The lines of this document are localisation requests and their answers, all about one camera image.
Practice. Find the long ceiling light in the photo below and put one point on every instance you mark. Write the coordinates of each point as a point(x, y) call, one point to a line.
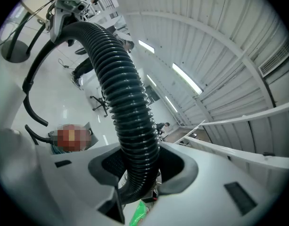
point(146, 46)
point(187, 79)

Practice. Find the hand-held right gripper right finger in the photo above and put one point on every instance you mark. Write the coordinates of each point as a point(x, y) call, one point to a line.
point(179, 171)

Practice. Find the green plastic bag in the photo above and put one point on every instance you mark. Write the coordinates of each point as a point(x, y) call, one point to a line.
point(139, 213)

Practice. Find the person's white shirt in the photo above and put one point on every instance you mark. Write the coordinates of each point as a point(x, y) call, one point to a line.
point(2, 102)

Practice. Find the ceiling air vent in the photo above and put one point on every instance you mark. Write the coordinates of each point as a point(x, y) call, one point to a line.
point(276, 58)

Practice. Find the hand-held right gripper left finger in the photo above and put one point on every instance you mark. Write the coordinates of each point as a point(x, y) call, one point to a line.
point(104, 168)

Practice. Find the white metal shelving rack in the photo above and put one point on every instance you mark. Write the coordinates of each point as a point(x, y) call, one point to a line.
point(229, 150)

